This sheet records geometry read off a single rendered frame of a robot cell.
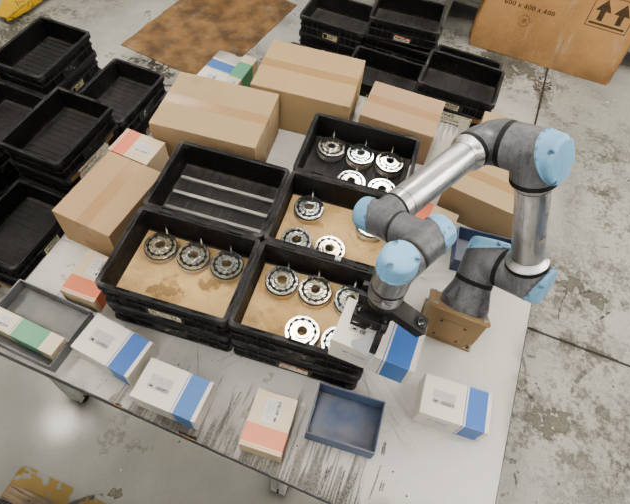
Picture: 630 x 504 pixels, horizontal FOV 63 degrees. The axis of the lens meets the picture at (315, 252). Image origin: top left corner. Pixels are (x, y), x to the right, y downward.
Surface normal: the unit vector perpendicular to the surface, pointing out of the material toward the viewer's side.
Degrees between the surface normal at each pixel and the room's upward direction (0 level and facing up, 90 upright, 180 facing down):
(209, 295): 0
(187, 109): 0
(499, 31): 73
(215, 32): 2
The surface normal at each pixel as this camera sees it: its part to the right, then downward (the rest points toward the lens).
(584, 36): -0.34, 0.59
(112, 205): 0.07, -0.54
